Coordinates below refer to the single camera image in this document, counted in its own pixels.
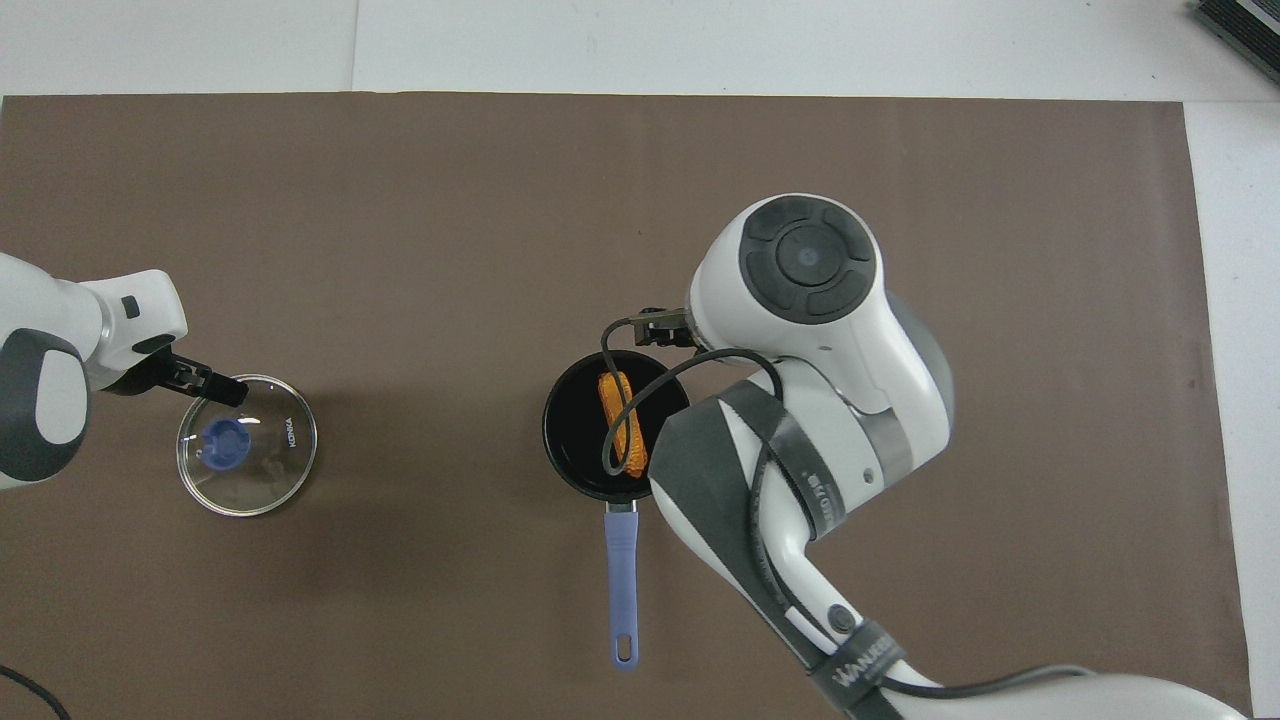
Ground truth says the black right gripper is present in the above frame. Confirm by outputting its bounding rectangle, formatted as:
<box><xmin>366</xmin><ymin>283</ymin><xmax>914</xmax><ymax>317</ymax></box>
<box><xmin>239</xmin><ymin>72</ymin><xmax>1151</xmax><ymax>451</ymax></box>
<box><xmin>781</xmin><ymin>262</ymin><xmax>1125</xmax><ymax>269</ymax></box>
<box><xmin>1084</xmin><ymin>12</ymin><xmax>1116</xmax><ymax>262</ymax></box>
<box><xmin>638</xmin><ymin>307</ymin><xmax>697</xmax><ymax>350</ymax></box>

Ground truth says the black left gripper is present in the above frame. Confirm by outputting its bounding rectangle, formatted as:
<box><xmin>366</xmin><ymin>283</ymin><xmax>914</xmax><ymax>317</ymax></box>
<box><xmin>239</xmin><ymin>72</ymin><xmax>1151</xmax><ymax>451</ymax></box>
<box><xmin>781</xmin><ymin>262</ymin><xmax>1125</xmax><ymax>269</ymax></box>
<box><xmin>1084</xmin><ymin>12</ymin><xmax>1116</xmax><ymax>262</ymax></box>
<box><xmin>104</xmin><ymin>337</ymin><xmax>250</xmax><ymax>409</ymax></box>

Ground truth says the glass lid with blue knob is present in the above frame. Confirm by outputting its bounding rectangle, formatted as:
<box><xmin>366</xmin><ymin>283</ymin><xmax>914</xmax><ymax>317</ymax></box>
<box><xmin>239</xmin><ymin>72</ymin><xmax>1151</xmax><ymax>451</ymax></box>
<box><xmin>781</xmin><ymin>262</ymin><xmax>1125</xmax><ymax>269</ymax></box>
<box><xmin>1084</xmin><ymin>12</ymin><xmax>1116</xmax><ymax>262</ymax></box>
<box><xmin>176</xmin><ymin>373</ymin><xmax>319</xmax><ymax>518</ymax></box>

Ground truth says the yellow corn cob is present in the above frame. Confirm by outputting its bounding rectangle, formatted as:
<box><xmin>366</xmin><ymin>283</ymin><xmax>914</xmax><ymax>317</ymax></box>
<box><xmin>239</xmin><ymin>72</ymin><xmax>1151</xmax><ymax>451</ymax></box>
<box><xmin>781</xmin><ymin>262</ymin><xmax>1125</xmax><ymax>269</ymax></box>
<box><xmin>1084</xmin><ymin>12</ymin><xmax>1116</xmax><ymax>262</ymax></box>
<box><xmin>597</xmin><ymin>369</ymin><xmax>651</xmax><ymax>478</ymax></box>

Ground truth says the brown table mat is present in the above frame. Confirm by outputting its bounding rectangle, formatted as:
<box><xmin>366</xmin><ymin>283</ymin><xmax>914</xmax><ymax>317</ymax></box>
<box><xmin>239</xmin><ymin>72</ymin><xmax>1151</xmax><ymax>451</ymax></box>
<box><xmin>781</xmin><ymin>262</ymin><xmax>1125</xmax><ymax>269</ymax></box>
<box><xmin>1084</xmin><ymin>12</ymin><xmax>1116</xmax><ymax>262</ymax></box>
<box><xmin>0</xmin><ymin>92</ymin><xmax>1254</xmax><ymax>720</ymax></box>

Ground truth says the dark ribbed metal block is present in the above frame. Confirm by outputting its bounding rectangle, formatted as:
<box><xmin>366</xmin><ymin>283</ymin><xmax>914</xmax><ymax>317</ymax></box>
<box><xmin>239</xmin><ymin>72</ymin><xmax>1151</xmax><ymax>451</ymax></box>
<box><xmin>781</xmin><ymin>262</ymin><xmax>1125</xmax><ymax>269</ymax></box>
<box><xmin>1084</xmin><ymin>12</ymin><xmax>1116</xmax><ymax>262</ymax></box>
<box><xmin>1190</xmin><ymin>0</ymin><xmax>1280</xmax><ymax>59</ymax></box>

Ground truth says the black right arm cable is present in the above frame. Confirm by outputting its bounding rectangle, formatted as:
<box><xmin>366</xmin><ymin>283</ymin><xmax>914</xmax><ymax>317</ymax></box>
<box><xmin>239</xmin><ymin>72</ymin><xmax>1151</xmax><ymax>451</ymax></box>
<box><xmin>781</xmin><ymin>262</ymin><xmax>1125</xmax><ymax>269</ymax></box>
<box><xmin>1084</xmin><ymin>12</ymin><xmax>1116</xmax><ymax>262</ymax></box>
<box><xmin>597</xmin><ymin>316</ymin><xmax>1101</xmax><ymax>698</ymax></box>

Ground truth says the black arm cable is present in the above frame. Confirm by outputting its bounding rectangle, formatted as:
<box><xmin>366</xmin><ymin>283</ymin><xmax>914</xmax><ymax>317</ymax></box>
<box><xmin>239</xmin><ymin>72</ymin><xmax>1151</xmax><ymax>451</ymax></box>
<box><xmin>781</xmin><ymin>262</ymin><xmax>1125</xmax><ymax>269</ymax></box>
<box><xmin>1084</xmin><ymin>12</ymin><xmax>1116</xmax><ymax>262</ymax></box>
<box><xmin>0</xmin><ymin>664</ymin><xmax>73</xmax><ymax>720</ymax></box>
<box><xmin>597</xmin><ymin>316</ymin><xmax>1101</xmax><ymax>698</ymax></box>

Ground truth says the blue pot with long handle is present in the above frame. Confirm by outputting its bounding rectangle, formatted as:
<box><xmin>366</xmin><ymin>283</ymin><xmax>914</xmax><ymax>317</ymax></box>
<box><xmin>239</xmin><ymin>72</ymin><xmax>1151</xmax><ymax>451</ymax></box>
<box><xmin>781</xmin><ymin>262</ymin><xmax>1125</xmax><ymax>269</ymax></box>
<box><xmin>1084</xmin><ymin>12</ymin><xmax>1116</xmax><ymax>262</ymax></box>
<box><xmin>542</xmin><ymin>349</ymin><xmax>694</xmax><ymax>672</ymax></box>

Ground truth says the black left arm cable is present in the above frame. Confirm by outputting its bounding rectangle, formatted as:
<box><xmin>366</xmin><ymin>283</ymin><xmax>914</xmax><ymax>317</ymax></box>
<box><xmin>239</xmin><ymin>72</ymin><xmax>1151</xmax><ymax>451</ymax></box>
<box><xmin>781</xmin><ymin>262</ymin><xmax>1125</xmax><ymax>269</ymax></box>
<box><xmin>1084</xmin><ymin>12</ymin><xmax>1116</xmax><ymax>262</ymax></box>
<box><xmin>0</xmin><ymin>664</ymin><xmax>73</xmax><ymax>720</ymax></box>

